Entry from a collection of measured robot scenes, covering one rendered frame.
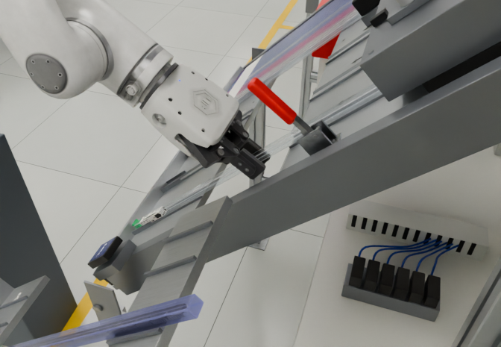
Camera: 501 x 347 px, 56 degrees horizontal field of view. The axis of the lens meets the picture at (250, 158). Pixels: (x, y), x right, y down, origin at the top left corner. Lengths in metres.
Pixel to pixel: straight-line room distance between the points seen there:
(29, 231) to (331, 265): 0.80
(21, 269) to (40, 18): 0.94
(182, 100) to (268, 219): 0.18
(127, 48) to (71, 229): 1.38
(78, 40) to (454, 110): 0.37
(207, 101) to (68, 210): 1.44
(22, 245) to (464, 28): 1.16
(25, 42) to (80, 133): 1.84
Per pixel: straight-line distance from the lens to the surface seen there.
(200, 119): 0.58
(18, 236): 1.32
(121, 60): 0.58
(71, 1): 0.60
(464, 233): 0.98
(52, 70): 0.54
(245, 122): 0.84
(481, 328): 0.56
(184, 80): 0.60
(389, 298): 0.86
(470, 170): 1.20
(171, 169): 0.94
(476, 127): 0.43
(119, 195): 1.98
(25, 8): 0.53
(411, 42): 0.43
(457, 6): 0.42
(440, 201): 1.10
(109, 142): 2.27
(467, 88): 0.41
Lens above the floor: 1.34
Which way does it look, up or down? 40 degrees down
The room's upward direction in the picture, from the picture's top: straight up
